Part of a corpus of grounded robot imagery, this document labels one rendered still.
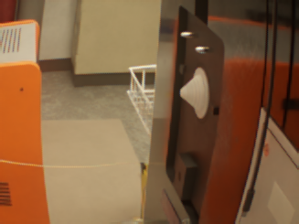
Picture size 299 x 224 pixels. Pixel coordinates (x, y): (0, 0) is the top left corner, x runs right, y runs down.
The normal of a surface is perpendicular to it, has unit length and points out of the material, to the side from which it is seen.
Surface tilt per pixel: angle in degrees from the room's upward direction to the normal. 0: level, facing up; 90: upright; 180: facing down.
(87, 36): 90
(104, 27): 90
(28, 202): 90
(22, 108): 90
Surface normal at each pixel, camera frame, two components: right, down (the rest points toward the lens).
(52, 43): 0.22, 0.40
